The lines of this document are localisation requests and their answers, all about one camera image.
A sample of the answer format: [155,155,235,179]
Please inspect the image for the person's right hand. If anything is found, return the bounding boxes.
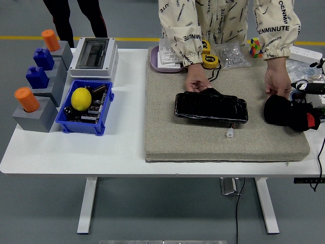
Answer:
[184,63,213,92]

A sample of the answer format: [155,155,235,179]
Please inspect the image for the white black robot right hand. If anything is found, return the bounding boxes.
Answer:
[290,57,325,94]

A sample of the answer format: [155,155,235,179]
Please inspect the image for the person's left hand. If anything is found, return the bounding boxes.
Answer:
[264,58,293,100]

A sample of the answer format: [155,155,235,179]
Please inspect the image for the black rag with red tag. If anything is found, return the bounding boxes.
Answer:
[263,94,321,132]

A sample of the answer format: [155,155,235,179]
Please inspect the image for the black table control panel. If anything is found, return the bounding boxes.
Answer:
[294,177,325,184]

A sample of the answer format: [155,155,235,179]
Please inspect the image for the white circuit breaker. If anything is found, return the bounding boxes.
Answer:
[306,93,325,109]

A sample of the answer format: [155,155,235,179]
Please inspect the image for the light blue tray of components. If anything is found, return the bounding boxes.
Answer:
[289,90,325,120]

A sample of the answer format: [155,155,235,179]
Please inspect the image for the white power strip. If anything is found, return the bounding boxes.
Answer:
[288,45,323,64]

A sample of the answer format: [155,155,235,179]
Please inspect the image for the colourful puzzle cube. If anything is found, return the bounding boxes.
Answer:
[248,37,265,58]

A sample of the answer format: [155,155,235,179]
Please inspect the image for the clear bag of metal nuts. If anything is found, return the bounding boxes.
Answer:
[212,42,252,71]

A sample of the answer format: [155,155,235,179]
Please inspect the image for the purple tray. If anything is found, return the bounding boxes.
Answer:
[150,45,185,74]

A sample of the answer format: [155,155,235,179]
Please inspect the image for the grey-brown mat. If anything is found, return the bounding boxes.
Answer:
[144,45,311,163]

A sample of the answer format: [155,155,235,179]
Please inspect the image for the brown black rectangular component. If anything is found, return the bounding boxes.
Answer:
[92,84,108,95]

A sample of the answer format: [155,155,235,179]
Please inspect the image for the white electrical distribution box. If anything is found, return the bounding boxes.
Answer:
[69,37,119,79]

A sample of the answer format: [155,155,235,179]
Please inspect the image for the black electronic modules pile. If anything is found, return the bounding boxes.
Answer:
[66,91,109,125]

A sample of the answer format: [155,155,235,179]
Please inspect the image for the yellow lemon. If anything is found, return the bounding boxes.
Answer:
[71,87,92,111]

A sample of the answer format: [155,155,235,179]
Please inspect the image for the blue plastic bin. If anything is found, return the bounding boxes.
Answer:
[55,79,115,137]

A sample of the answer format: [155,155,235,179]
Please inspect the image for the white table leg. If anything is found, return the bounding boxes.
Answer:
[76,177,99,234]
[254,177,280,234]

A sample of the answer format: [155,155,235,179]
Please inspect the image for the grey block holder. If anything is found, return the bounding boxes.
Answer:
[42,40,74,71]
[45,57,69,81]
[12,98,60,133]
[30,72,69,107]

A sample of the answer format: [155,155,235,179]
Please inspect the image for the person in background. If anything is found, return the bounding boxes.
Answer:
[42,0,109,49]

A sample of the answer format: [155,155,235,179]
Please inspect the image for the orange cylinder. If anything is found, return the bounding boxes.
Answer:
[14,87,41,113]
[41,29,61,52]

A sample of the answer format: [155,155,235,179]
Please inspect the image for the blue block peg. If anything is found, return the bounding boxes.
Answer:
[25,66,50,89]
[33,47,55,71]

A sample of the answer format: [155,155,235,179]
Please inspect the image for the black strap cord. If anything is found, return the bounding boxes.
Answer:
[205,63,222,83]

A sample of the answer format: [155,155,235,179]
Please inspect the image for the white switch plates stack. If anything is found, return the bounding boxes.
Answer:
[157,38,184,69]

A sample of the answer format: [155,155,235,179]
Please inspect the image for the white connector plug with wire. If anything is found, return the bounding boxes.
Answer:
[225,124,236,139]

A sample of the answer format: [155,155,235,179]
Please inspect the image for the black hanging cable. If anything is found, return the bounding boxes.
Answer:
[311,137,325,192]

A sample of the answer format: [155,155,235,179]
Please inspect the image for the metal bracket under table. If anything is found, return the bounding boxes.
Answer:
[219,177,242,196]

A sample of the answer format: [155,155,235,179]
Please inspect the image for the black floor cable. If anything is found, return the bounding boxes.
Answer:
[235,177,246,244]

